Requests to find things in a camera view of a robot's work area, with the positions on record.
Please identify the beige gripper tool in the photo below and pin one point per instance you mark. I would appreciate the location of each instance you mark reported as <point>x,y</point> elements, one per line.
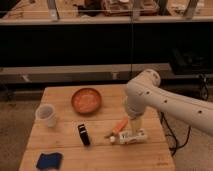
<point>135,123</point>

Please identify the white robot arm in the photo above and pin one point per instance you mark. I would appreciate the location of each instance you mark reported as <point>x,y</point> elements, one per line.
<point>143,91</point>

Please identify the black standing eraser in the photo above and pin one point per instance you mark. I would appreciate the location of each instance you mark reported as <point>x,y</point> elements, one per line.
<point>83,134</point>

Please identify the white glue bottle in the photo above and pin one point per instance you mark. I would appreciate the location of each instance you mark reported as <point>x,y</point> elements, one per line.
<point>127,137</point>

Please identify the orange plastic bowl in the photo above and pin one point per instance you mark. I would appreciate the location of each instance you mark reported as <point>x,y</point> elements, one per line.
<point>86,100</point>

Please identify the clear plastic cup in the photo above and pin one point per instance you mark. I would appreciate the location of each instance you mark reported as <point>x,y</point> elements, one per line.
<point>46,114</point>

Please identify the blue sponge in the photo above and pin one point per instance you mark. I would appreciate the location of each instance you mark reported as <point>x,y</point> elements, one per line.
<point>49,161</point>

